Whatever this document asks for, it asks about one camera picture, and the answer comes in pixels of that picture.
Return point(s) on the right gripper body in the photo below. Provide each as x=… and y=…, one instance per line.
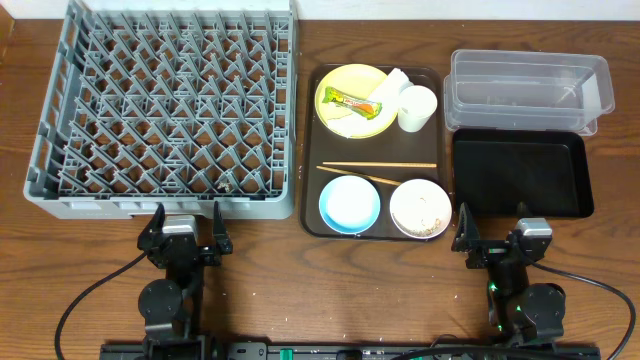
x=489, y=252

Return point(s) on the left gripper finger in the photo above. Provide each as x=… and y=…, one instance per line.
x=153, y=231
x=220, y=233

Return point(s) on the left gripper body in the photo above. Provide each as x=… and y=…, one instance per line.
x=185, y=248

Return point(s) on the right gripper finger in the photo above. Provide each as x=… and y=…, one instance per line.
x=522, y=211
x=467, y=236

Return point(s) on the pink white bowl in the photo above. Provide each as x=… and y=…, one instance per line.
x=420, y=209

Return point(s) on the light blue bowl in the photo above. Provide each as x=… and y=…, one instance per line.
x=349, y=205

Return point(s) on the green orange snack wrapper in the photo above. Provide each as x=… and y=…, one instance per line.
x=365, y=108

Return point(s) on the white paper napkin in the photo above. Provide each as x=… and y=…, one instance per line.
x=390, y=89

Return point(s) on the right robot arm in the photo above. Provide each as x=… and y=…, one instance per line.
x=525, y=313

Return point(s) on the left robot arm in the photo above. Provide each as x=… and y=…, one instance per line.
x=171, y=306

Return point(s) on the black waste tray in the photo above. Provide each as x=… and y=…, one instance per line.
x=495, y=170

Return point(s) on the lower wooden chopstick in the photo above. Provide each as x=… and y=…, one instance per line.
x=369, y=177

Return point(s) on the wooden chopstick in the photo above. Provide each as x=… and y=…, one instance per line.
x=382, y=164
x=369, y=177

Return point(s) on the dark brown serving tray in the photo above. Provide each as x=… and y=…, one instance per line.
x=392, y=145

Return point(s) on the upper wooden chopstick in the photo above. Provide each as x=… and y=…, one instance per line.
x=382, y=164

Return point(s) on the grey dish rack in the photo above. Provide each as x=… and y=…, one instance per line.
x=190, y=107

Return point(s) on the clear plastic bin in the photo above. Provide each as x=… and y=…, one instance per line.
x=518, y=90

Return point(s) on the white paper cup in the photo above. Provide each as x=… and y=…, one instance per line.
x=416, y=106

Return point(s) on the yellow plate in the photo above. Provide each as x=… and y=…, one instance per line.
x=358, y=81

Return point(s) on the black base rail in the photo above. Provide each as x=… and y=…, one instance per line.
x=262, y=351

